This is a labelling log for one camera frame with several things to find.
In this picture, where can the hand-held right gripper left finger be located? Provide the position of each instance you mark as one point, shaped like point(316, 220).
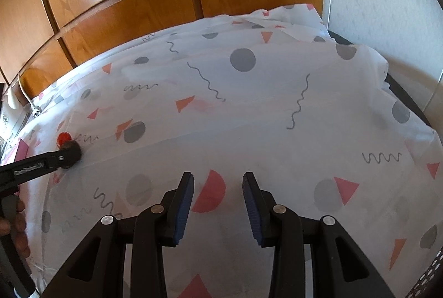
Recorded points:
point(183, 215)

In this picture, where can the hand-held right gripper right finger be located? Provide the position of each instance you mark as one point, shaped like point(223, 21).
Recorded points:
point(252, 215)

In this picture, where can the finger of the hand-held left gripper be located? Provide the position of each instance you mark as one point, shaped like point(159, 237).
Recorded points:
point(55, 159)

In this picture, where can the dark brown round fruit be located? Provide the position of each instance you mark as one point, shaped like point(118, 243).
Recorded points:
point(75, 149)

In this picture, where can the pink shallow cardboard box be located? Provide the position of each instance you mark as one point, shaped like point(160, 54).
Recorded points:
point(21, 148)

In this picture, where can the person's left hand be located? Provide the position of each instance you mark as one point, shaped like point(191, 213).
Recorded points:
point(19, 225)

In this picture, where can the red tomato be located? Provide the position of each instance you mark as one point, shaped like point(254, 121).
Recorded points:
point(63, 138)

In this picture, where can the white patterned tablecloth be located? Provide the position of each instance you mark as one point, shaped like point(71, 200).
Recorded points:
point(277, 93)

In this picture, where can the dark perforated panel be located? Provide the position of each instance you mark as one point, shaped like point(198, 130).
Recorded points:
point(427, 277)

